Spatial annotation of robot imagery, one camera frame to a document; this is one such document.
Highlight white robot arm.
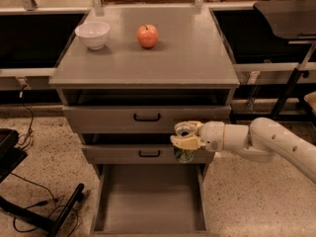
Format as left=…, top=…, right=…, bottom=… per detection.
left=170, top=118, right=316, bottom=183

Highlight grey middle drawer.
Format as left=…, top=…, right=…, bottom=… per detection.
left=80, top=143, right=218, bottom=165

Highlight green soda can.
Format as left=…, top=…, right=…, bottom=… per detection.
left=173, top=121, right=196, bottom=164

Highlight grey top drawer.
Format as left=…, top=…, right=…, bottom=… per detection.
left=63, top=106, right=231, bottom=133

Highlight black stand base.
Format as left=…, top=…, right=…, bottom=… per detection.
left=0, top=128, right=85, bottom=237

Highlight grey open bottom drawer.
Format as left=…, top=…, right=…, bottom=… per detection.
left=91, top=164, right=207, bottom=237

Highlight grey drawer cabinet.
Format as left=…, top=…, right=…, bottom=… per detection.
left=48, top=4, right=240, bottom=183

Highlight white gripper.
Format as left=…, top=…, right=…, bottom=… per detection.
left=171, top=120, right=225, bottom=152

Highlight black rolling side table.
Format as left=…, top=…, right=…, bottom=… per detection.
left=215, top=0, right=316, bottom=122

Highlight black hanging cable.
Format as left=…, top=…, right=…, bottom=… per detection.
left=15, top=84, right=36, bottom=151

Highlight red apple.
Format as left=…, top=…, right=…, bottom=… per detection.
left=136, top=25, right=158, bottom=48

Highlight black floor cable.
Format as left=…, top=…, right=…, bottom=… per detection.
left=9, top=172, right=81, bottom=237

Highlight white ceramic bowl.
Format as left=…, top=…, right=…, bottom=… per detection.
left=75, top=22, right=111, bottom=50

